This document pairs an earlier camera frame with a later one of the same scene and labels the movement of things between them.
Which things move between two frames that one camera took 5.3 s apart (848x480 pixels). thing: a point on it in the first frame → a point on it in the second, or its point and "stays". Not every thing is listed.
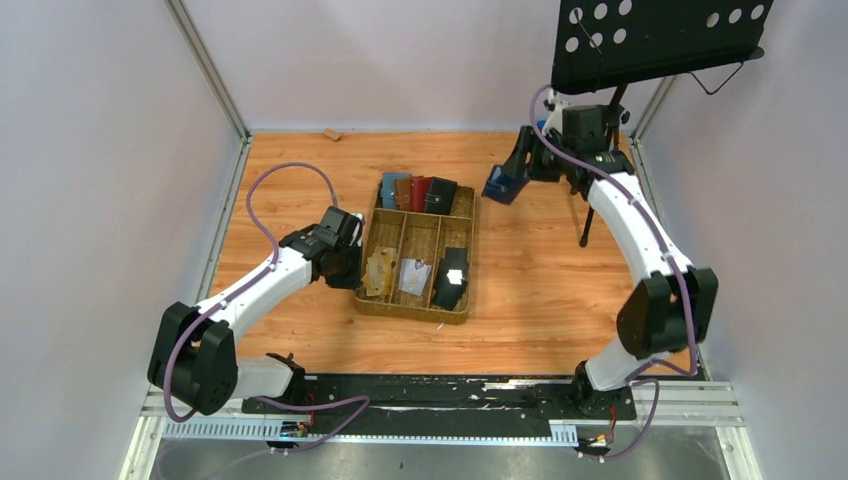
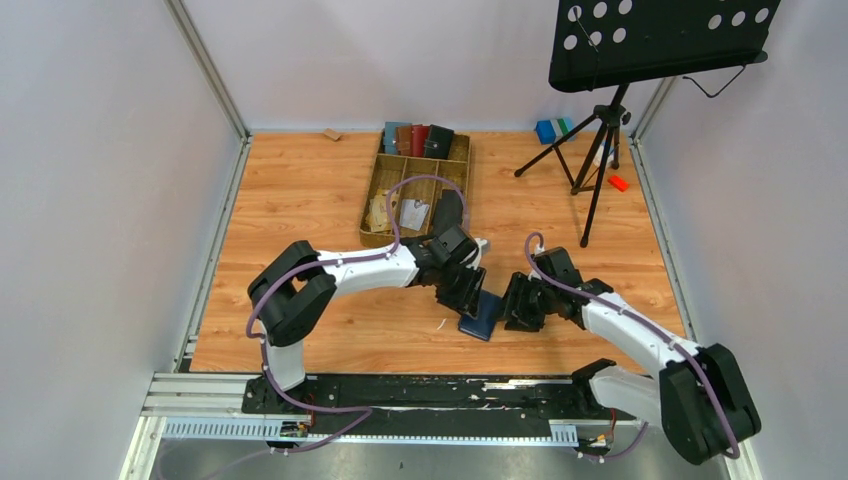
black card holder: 439,196 → 438,142
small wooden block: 331,133 stays
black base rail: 444,405 stays
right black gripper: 525,153 → 521,303
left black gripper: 348,273 → 465,288
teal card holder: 388,188 → 390,136
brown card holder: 403,193 → 404,140
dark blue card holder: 503,187 → 489,310
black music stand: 602,44 stays
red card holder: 419,187 → 419,138
